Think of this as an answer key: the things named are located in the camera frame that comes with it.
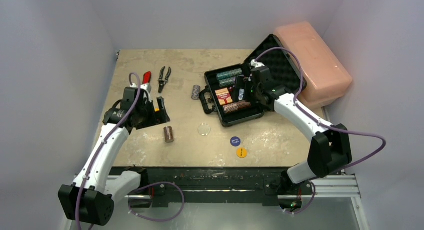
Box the brown poker chip stack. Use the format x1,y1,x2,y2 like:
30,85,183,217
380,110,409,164
163,126,174,143

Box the blue small blind button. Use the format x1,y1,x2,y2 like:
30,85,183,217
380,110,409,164
230,136,241,147

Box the clear round dealer button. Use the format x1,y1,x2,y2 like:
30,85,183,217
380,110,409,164
197,123,211,136

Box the pink translucent plastic box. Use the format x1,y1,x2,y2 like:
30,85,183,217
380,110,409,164
274,21,353,109

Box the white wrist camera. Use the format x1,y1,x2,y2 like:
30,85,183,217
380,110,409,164
250,59,265,70
130,83,152,102

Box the black foam-lined poker case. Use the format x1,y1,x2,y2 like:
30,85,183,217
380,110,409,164
199,34,307,127

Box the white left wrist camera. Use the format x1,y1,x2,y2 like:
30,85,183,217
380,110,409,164
130,83,152,102

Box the yellow big blind button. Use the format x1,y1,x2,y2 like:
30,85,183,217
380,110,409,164
236,147,248,159

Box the purple poker chip row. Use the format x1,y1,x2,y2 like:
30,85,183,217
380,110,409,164
218,76,237,88

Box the orange poker chip row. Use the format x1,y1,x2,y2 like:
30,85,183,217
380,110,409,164
222,100,252,114

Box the green poker chip row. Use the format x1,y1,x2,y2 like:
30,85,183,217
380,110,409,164
216,68,243,81

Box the blue playing card deck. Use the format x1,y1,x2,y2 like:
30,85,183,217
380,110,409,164
238,89,245,101

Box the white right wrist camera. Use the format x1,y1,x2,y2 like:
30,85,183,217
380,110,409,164
250,59,265,70

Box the black grey pliers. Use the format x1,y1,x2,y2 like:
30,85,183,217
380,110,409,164
158,66,172,94

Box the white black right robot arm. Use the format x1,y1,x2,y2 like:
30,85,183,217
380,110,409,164
236,65,352,194

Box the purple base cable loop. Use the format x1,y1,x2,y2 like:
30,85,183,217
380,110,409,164
127,181,186,223

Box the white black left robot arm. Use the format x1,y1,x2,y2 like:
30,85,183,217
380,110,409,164
58,83,170,226

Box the black metal base frame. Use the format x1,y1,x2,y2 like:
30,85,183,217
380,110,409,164
67,166,362,210

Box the red playing card deck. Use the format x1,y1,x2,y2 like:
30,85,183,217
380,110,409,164
215,87,233,106

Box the blue grey poker chip stack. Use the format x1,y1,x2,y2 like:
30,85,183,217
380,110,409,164
191,85,201,100

